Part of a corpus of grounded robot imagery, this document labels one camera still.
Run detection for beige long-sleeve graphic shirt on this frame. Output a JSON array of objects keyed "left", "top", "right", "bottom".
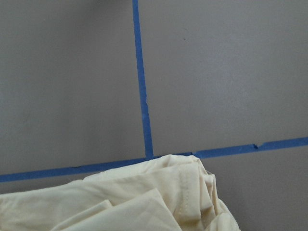
[{"left": 0, "top": 155, "right": 239, "bottom": 231}]

